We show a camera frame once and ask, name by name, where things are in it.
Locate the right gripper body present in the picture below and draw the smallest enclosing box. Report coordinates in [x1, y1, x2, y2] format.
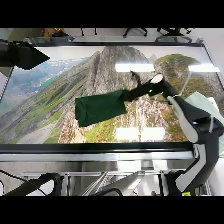
[121, 82, 153, 102]

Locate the pale green garment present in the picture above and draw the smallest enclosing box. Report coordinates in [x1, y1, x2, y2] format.
[184, 91, 224, 158]

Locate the dark green T-shirt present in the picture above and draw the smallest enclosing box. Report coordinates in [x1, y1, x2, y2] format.
[74, 88, 129, 128]

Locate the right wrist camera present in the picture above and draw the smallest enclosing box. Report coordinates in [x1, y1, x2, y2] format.
[129, 70, 143, 89]

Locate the silver frame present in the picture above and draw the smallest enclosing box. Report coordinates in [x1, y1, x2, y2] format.
[0, 35, 216, 197]

